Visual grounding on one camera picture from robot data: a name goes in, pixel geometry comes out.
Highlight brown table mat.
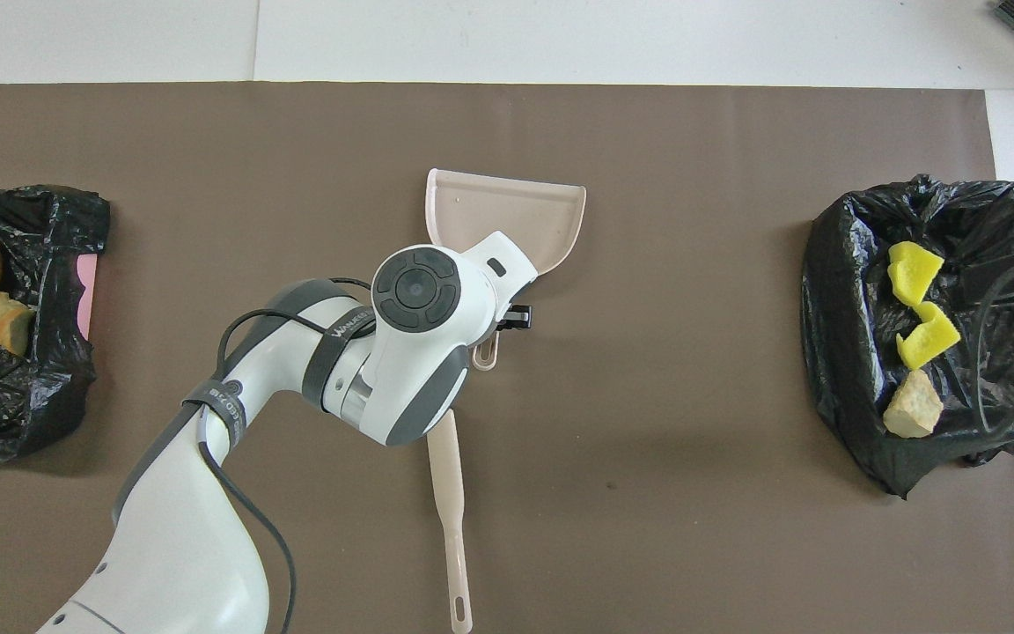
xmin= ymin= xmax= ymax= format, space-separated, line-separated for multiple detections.
xmin=0 ymin=83 xmax=1014 ymax=634

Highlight black trash bag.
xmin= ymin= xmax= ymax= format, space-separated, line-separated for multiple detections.
xmin=0 ymin=185 xmax=112 ymax=462

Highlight pink plastic bin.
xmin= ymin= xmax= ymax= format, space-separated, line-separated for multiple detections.
xmin=76 ymin=255 xmax=99 ymax=341

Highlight striped croissant toy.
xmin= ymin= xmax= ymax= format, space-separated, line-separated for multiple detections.
xmin=0 ymin=291 xmax=36 ymax=357

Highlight pink hand brush black bristles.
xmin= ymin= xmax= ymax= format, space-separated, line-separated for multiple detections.
xmin=427 ymin=408 xmax=474 ymax=634

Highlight black bag lined bin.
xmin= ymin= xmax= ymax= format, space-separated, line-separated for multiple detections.
xmin=802 ymin=174 xmax=1014 ymax=498

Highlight pink plastic dustpan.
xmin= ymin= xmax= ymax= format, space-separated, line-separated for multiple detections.
xmin=425 ymin=168 xmax=587 ymax=371

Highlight large yellow sponge piece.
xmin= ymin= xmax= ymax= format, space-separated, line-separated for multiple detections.
xmin=887 ymin=241 xmax=945 ymax=308

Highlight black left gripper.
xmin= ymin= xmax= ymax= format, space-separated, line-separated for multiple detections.
xmin=489 ymin=301 xmax=533 ymax=337

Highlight beige bread chunk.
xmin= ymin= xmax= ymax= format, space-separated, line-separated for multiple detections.
xmin=883 ymin=369 xmax=944 ymax=439

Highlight notched yellow sponge piece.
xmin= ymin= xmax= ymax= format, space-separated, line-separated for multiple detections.
xmin=896 ymin=302 xmax=961 ymax=372

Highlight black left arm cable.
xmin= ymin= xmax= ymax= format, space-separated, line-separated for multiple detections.
xmin=197 ymin=277 xmax=374 ymax=634

